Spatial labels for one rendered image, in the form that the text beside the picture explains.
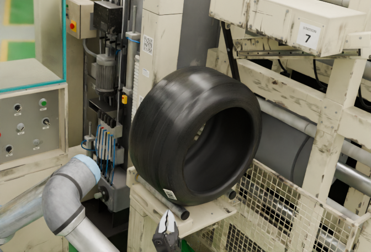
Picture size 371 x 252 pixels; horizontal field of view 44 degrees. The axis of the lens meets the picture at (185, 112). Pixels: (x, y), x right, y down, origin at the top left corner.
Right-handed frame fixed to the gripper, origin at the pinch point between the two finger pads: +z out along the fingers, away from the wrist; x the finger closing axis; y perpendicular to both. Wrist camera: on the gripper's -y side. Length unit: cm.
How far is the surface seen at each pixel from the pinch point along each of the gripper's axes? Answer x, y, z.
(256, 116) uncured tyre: 34, 11, 43
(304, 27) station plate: 58, -24, 57
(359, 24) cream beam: 78, -13, 63
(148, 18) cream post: -4, -23, 78
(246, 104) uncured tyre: 32, 0, 43
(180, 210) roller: -1.0, 17.5, 6.0
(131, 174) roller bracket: -26.8, 20.5, 25.6
